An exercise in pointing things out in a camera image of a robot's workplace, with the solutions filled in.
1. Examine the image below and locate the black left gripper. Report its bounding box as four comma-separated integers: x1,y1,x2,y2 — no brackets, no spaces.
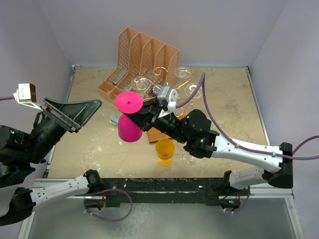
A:
24,96,103,163

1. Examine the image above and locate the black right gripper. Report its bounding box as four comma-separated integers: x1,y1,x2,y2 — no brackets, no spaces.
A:
120,97,189,144

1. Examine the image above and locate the pink plastic goblet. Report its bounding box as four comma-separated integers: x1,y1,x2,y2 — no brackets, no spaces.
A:
115,92,143,142

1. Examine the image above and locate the clear tall wine glass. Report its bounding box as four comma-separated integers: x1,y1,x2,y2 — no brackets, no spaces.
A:
131,76,150,99

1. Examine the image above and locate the gold wire wine glass rack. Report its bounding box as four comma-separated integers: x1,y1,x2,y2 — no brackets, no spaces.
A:
138,66,200,144

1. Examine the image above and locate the clear flute wine glass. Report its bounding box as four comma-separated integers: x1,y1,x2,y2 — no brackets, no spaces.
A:
184,84,202,102

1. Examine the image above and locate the clear round wine glass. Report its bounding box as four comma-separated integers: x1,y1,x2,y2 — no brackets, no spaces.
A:
174,66,191,89

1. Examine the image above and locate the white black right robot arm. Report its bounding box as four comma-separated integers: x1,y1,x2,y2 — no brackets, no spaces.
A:
119,100,294,195

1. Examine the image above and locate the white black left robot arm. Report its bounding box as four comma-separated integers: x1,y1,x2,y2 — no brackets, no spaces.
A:
0,98,103,226

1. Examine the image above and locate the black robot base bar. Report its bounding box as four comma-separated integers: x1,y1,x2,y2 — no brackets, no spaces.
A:
87,178,249,207

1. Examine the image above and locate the clear lying wine glass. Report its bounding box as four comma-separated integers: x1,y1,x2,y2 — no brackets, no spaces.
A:
180,153,195,167

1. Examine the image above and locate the light blue stapler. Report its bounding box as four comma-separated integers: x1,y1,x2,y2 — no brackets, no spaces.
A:
110,116,119,125

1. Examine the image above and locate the blue white patterned tin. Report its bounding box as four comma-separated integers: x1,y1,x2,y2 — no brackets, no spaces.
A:
152,85,162,97

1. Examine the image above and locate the yellow plastic goblet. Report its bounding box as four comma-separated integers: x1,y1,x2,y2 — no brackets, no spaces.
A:
156,139,175,167

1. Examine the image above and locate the orange plastic file organizer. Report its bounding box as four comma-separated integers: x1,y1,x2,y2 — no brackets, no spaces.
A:
98,27,179,102

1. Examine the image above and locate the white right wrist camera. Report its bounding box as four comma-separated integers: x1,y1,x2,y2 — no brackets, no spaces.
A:
157,86,178,118

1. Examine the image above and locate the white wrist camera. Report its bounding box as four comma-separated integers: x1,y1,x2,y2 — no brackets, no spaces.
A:
157,86,178,118
13,83,41,110

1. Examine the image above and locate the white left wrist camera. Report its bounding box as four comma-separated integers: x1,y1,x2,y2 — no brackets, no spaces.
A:
13,83,41,110

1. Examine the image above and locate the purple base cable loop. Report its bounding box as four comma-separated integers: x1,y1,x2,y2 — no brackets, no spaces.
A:
83,187,133,222

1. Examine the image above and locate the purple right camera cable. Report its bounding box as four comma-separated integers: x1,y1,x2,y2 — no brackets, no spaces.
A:
175,72,319,160

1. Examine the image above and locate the silver table frame rail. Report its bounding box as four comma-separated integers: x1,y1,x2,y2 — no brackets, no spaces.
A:
17,64,305,239

